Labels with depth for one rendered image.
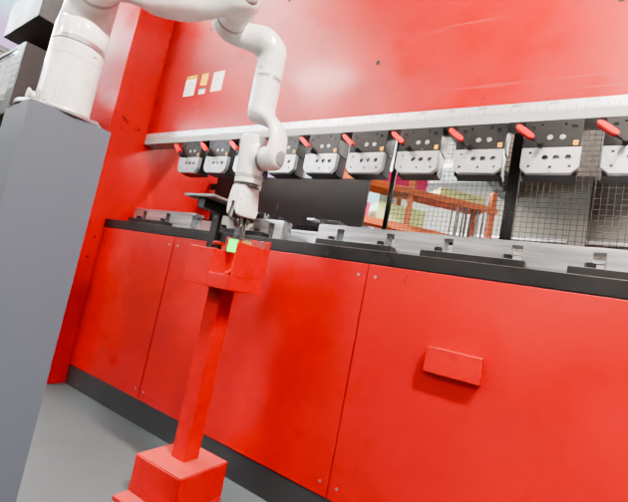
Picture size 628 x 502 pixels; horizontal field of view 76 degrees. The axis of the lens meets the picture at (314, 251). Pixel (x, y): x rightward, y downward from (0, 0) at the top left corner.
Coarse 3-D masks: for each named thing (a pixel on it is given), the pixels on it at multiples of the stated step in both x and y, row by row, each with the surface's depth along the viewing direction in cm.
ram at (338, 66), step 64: (320, 0) 178; (384, 0) 160; (448, 0) 145; (512, 0) 133; (576, 0) 122; (192, 64) 220; (256, 64) 192; (320, 64) 171; (384, 64) 154; (448, 64) 140; (512, 64) 129; (576, 64) 119; (192, 128) 209; (320, 128) 165; (384, 128) 149; (448, 128) 138; (512, 128) 129
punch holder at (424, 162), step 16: (416, 128) 142; (432, 128) 139; (400, 144) 144; (416, 144) 141; (432, 144) 138; (448, 144) 143; (400, 160) 142; (416, 160) 139; (432, 160) 136; (400, 176) 146; (416, 176) 143; (432, 176) 140
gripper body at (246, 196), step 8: (240, 184) 125; (248, 184) 126; (232, 192) 125; (240, 192) 124; (248, 192) 127; (256, 192) 130; (232, 200) 126; (240, 200) 124; (248, 200) 127; (256, 200) 131; (240, 208) 125; (248, 208) 128; (256, 208) 131; (240, 216) 126; (248, 216) 129
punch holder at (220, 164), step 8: (216, 144) 196; (224, 144) 193; (216, 152) 195; (224, 152) 192; (232, 152) 193; (208, 160) 197; (216, 160) 194; (224, 160) 191; (232, 160) 194; (208, 168) 196; (216, 168) 193; (224, 168) 190; (232, 168) 194; (216, 176) 202; (224, 176) 199; (232, 176) 195
